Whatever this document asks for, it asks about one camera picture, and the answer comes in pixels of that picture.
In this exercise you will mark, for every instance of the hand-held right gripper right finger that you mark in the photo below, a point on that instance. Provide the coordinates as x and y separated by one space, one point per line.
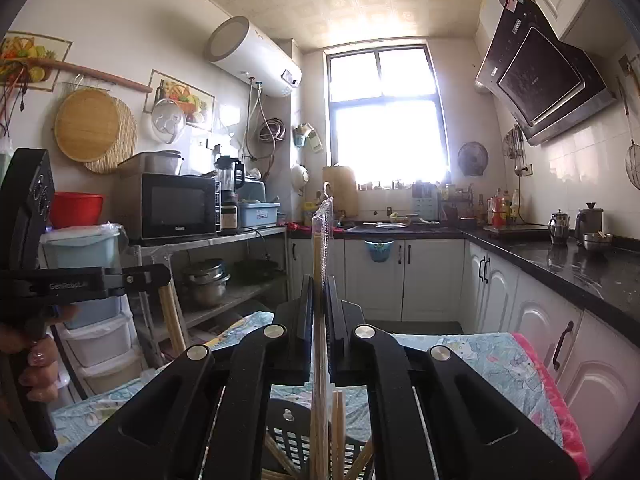
340 340

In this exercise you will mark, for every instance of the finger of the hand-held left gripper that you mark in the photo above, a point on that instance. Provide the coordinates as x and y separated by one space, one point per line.
145 277

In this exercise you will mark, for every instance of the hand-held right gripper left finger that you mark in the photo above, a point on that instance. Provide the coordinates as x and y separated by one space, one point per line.
300 330

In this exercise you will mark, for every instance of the green plastic utensil basket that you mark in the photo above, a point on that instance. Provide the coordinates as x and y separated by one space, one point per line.
295 440

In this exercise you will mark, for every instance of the person's left hand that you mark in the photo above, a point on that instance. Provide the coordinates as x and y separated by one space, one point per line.
42 365

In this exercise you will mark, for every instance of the red plastic basin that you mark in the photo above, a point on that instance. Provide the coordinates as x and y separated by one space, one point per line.
75 210

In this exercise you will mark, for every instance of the stainless steel pot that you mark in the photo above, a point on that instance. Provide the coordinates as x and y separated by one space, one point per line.
205 285

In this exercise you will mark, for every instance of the blue plastic drawer unit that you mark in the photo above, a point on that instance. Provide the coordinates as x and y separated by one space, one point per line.
85 250

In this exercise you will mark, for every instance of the black microwave oven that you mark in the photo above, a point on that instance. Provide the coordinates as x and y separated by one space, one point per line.
175 207

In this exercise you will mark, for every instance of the metal shelf rack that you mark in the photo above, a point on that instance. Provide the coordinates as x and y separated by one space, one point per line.
215 237

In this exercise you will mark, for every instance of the blue hanging bin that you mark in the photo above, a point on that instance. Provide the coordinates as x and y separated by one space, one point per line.
378 252

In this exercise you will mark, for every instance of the round bamboo board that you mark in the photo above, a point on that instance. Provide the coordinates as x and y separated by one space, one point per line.
85 125

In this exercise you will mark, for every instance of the white lower cabinets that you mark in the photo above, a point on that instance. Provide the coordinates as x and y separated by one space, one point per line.
435 280

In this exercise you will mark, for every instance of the metal baking tray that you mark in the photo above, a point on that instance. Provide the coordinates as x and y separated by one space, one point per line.
150 164

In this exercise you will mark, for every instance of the round woven mat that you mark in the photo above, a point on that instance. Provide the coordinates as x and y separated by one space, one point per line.
127 145

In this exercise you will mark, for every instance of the blue plastic box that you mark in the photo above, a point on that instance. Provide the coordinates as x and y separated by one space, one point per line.
257 215

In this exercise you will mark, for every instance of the black blender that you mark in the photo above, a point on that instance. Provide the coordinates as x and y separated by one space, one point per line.
227 180

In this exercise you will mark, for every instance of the beige cutting board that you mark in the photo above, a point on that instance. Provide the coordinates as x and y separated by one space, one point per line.
345 190

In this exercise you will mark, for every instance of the wooden rolling pin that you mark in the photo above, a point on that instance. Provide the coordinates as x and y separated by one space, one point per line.
100 77

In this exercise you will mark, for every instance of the white hanging colander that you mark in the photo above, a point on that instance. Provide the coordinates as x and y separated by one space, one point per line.
300 177

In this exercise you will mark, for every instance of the white pot lid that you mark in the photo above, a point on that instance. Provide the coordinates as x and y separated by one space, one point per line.
167 122

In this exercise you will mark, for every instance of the row of condiment bottles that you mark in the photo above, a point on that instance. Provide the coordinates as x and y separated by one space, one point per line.
497 212

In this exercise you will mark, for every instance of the wooden board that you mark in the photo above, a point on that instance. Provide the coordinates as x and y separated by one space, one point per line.
515 230

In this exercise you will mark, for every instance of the kitchen window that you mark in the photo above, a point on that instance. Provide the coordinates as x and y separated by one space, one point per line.
385 135

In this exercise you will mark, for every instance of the pink blanket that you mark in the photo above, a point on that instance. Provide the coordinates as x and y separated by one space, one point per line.
555 390

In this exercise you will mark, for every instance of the black kitchen countertop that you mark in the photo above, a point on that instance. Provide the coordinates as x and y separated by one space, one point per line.
575 270

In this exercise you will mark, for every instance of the white water heater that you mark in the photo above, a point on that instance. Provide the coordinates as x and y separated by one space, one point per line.
250 55

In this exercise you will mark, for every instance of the metal kettle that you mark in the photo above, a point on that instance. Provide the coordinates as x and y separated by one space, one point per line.
559 227

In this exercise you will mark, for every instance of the hanging metal ladles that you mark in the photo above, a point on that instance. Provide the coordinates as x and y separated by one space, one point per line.
515 145

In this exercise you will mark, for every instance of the steel bowl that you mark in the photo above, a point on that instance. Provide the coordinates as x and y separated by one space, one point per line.
597 242

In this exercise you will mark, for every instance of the metal pot with lid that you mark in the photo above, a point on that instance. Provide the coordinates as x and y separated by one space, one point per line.
590 220

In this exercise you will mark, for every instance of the black range hood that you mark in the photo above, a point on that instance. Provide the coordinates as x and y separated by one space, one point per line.
540 80

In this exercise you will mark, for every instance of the fruit wall picture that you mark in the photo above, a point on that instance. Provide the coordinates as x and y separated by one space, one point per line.
30 50
180 92

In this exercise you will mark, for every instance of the round grey wall fan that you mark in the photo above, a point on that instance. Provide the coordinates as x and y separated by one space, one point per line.
472 158

